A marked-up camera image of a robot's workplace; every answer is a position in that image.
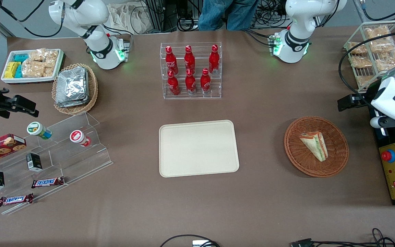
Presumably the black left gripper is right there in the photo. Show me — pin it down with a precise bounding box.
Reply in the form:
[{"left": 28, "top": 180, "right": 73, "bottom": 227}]
[{"left": 337, "top": 94, "right": 373, "bottom": 112}]

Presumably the triangle sandwich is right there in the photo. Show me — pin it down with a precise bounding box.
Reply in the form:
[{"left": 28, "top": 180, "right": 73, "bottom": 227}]
[{"left": 299, "top": 131, "right": 329, "bottom": 163}]

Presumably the white rectangular snack tray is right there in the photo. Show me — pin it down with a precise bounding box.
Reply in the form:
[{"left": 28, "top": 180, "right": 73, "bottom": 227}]
[{"left": 1, "top": 48, "right": 65, "bottom": 85}]

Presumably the round brown wicker basket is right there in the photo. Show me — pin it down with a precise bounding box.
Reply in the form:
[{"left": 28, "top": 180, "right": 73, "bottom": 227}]
[{"left": 284, "top": 116, "right": 350, "bottom": 178}]

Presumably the light oval wicker basket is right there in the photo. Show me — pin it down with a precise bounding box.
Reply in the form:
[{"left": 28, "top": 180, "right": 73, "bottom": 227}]
[{"left": 51, "top": 63, "right": 99, "bottom": 116}]

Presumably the beige plastic tray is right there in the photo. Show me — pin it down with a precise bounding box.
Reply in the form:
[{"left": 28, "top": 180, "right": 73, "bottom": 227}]
[{"left": 159, "top": 119, "right": 240, "bottom": 178}]

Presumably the green lid yogurt cup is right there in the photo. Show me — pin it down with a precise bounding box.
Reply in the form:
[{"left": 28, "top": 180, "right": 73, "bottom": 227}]
[{"left": 26, "top": 121, "right": 52, "bottom": 140}]

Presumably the yellow snack packet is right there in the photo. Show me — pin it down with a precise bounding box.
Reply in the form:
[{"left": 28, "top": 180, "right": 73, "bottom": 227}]
[{"left": 4, "top": 61, "right": 21, "bottom": 79}]

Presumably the red plaid cookie box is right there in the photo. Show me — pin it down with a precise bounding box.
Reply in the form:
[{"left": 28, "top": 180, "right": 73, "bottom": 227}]
[{"left": 0, "top": 133, "right": 27, "bottom": 164}]

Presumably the silver foil pack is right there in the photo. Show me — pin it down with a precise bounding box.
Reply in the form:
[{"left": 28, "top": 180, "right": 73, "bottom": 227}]
[{"left": 55, "top": 67, "right": 90, "bottom": 108}]

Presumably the red lid yogurt cup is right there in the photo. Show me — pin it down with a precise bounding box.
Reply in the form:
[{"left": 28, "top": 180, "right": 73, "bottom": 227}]
[{"left": 69, "top": 129, "right": 92, "bottom": 148}]

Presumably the red emergency stop button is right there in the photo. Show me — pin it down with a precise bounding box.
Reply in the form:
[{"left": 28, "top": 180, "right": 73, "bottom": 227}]
[{"left": 381, "top": 149, "right": 395, "bottom": 164}]

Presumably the clear acrylic step display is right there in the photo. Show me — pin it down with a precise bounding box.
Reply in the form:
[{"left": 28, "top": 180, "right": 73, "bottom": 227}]
[{"left": 0, "top": 111, "right": 113, "bottom": 216}]

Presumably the Snickers chocolate bar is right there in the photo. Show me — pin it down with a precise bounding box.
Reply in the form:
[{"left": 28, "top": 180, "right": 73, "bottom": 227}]
[
  {"left": 0, "top": 193, "right": 34, "bottom": 207},
  {"left": 31, "top": 176, "right": 65, "bottom": 189}
]

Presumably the black control box yellow panel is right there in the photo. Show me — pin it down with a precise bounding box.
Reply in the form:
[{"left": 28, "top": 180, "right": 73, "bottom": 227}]
[{"left": 369, "top": 103, "right": 395, "bottom": 207}]

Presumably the white cloth bag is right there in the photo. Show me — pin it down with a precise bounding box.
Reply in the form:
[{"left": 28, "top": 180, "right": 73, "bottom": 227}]
[{"left": 108, "top": 3, "right": 154, "bottom": 35}]

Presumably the red cola bottle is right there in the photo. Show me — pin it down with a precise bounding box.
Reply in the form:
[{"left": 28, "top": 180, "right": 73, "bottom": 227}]
[
  {"left": 165, "top": 46, "right": 179, "bottom": 74},
  {"left": 184, "top": 45, "right": 196, "bottom": 73},
  {"left": 167, "top": 70, "right": 181, "bottom": 96},
  {"left": 200, "top": 68, "right": 212, "bottom": 95},
  {"left": 208, "top": 44, "right": 220, "bottom": 74},
  {"left": 185, "top": 68, "right": 197, "bottom": 95}
]

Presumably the person in blue jeans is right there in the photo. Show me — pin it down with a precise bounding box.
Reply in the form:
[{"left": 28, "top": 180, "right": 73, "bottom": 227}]
[{"left": 197, "top": 0, "right": 260, "bottom": 32}]

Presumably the clear acrylic bottle rack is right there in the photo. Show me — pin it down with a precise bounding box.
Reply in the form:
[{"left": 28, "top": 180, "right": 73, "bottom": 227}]
[{"left": 160, "top": 42, "right": 223, "bottom": 100}]

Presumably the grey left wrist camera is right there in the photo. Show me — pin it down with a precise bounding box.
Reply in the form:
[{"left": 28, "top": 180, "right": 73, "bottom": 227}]
[{"left": 370, "top": 116, "right": 388, "bottom": 130}]

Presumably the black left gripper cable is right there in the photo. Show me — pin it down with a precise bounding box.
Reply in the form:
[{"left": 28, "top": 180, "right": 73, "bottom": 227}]
[{"left": 338, "top": 32, "right": 395, "bottom": 101}]

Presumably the white wire basket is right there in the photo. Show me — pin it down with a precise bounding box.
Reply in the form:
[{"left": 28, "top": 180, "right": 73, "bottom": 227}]
[{"left": 343, "top": 20, "right": 395, "bottom": 94}]

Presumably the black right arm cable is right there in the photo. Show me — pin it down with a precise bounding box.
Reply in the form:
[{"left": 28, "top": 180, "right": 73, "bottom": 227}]
[{"left": 0, "top": 0, "right": 65, "bottom": 38}]

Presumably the black cable tangle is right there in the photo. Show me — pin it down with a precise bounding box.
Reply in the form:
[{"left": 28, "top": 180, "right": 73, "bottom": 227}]
[{"left": 249, "top": 0, "right": 289, "bottom": 30}]

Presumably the black cable with connector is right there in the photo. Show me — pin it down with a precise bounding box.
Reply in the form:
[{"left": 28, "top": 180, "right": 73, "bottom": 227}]
[{"left": 290, "top": 228, "right": 395, "bottom": 247}]

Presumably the black looped cable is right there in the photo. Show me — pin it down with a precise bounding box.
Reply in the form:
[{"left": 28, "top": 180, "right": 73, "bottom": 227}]
[{"left": 159, "top": 234, "right": 220, "bottom": 247}]

